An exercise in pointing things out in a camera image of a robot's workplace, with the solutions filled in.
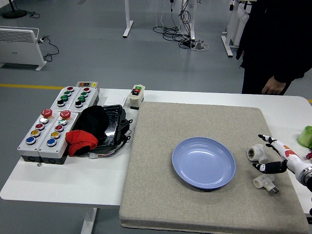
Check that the person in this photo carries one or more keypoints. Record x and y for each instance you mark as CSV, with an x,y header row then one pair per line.
x,y
275,36

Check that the black cloth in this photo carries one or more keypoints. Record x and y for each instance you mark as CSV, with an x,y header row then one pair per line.
x,y
93,119

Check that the small grey switch box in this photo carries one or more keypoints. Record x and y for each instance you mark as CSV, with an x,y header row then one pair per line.
x,y
87,84

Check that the blue round plate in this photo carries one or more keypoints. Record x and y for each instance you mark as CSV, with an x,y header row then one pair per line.
x,y
202,163

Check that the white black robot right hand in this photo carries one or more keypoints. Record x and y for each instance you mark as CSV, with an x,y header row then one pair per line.
x,y
287,153

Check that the red cloth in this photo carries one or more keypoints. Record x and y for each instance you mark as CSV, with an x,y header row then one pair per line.
x,y
80,141

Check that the white panel heater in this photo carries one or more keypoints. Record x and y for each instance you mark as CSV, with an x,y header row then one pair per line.
x,y
17,46

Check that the green translucent cup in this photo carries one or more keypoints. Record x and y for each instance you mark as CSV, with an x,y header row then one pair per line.
x,y
306,137

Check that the white pipe tee fitting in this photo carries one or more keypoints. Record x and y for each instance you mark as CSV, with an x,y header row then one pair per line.
x,y
257,152

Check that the small dark red object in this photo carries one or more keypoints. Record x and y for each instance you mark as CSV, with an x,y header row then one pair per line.
x,y
309,155

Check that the white paper sheet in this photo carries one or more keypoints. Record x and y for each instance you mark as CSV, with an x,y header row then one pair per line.
x,y
114,100

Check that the black plastic tray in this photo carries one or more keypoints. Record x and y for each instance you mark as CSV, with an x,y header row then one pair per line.
x,y
113,124

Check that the grey-brown mat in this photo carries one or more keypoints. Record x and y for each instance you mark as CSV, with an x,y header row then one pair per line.
x,y
170,200

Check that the button box red mushroom button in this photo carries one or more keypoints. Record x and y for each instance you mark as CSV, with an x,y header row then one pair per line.
x,y
31,143
54,146

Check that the button box green buttons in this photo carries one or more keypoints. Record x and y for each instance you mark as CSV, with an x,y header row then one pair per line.
x,y
84,97
64,97

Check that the black stand base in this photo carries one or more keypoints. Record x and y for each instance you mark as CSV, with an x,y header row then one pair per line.
x,y
14,12

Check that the white desk leg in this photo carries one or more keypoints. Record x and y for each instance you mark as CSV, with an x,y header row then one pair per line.
x,y
192,19
127,22

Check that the white green-red switch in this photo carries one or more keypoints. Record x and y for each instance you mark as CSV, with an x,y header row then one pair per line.
x,y
136,96

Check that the white table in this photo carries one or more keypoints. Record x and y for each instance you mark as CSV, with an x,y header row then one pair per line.
x,y
73,182

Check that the white desk frame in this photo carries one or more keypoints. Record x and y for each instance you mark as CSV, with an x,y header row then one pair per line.
x,y
235,24

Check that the person's left hand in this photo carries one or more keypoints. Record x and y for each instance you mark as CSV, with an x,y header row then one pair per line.
x,y
273,85

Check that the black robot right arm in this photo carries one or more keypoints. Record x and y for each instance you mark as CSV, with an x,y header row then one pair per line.
x,y
307,177

